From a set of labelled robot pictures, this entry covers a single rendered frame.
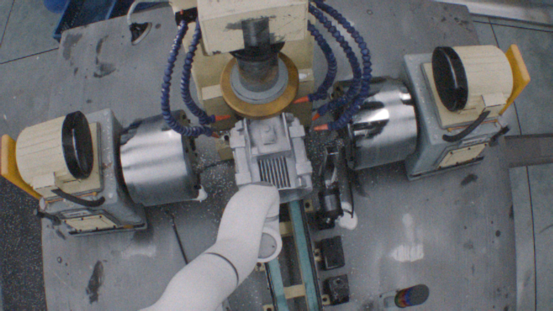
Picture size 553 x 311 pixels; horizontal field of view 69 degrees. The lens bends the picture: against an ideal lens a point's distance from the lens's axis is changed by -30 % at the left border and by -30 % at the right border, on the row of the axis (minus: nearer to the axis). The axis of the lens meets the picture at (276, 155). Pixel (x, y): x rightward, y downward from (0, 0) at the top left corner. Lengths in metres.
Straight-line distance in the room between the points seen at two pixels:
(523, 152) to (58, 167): 2.43
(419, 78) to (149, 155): 0.77
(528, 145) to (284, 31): 2.17
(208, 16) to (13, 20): 2.93
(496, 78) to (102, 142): 1.14
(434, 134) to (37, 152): 1.11
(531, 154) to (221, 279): 2.33
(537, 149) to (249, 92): 2.11
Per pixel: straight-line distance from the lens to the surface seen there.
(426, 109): 1.49
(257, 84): 1.20
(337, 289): 1.63
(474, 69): 1.38
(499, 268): 1.87
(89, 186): 1.46
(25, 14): 3.69
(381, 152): 1.48
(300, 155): 1.49
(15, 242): 2.96
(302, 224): 1.59
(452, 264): 1.78
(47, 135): 1.37
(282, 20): 0.98
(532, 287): 2.88
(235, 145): 1.49
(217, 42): 1.01
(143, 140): 1.45
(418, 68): 1.54
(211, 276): 0.88
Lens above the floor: 2.48
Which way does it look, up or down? 72 degrees down
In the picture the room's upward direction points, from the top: 3 degrees counter-clockwise
